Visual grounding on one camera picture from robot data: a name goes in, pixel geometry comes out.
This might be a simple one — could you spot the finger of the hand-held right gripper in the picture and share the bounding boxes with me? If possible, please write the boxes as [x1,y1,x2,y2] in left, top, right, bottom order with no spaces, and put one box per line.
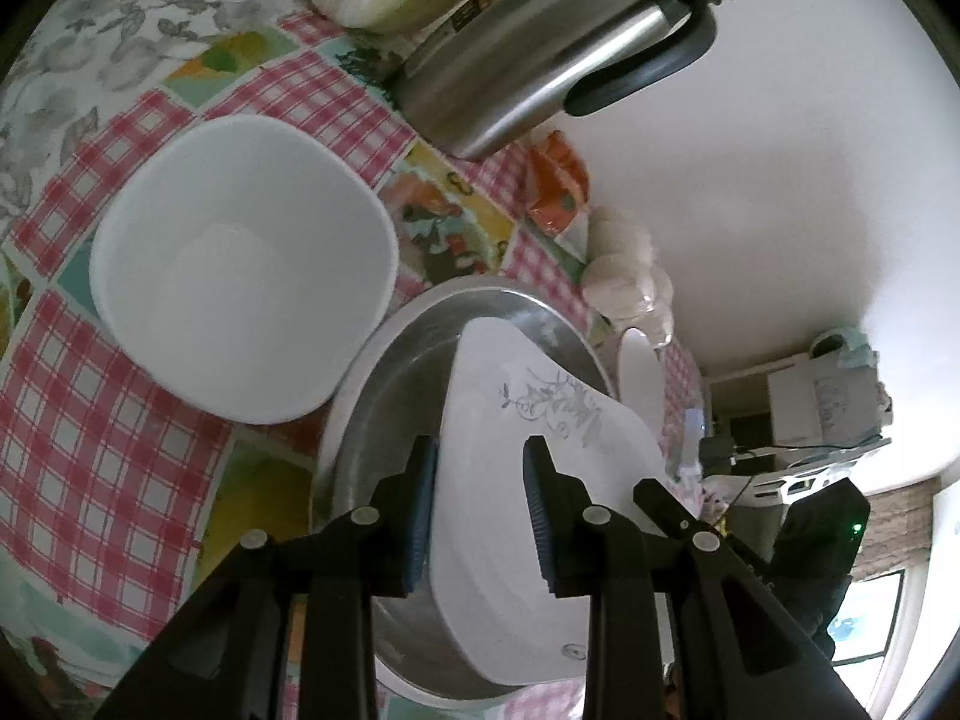
[634,478,702,537]

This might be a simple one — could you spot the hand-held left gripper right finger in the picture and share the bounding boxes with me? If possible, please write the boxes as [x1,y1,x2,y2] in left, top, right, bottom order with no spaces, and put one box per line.
[523,435,875,720]

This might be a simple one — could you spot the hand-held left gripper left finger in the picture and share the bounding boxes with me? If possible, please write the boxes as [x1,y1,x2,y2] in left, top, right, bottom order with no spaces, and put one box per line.
[97,435,440,720]

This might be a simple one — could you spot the white rectangular plate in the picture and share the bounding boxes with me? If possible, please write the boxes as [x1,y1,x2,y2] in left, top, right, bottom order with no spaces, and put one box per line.
[431,317,668,687]

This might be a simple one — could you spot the strawberry print bowl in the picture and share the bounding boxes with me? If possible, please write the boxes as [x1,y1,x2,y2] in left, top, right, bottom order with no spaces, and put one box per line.
[616,326,666,458]

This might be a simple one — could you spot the large steel basin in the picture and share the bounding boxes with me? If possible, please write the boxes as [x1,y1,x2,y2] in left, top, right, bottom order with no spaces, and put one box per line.
[310,275,623,702]

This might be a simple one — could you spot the white square bowl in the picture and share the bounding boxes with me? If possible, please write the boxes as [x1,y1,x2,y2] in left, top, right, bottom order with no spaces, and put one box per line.
[88,114,400,423]

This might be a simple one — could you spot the white plastic device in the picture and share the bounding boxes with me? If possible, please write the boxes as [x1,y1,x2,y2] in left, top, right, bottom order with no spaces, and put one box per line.
[679,409,706,482]

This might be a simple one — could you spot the white plastic basket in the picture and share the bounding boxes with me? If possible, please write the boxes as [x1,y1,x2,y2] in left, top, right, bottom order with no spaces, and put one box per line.
[750,457,863,503]

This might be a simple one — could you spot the black charger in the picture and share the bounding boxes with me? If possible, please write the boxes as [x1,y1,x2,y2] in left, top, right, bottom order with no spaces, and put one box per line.
[697,431,740,477]

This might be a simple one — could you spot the window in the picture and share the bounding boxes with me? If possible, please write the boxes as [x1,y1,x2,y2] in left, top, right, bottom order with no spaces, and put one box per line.
[829,566,912,672]

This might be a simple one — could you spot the bag of steamed buns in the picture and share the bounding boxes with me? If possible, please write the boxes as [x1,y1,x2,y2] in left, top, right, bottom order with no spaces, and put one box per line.
[581,204,676,350]

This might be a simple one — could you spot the orange snack packet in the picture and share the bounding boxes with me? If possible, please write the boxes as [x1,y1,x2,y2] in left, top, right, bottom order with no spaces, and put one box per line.
[525,130,590,260]

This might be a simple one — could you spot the pink checkered tablecloth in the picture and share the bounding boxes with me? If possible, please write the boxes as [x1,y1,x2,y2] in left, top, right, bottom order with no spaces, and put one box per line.
[0,11,706,720]

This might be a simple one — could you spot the steel thermos jug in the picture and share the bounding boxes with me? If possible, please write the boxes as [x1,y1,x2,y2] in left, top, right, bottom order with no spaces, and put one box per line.
[394,0,742,162]

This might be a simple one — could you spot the grey floral cloth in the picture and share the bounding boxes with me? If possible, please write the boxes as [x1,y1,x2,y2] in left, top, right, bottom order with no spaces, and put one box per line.
[0,0,301,241]

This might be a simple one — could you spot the white shelf frame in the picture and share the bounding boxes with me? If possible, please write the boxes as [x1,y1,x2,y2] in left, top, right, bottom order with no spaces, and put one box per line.
[705,326,895,466]

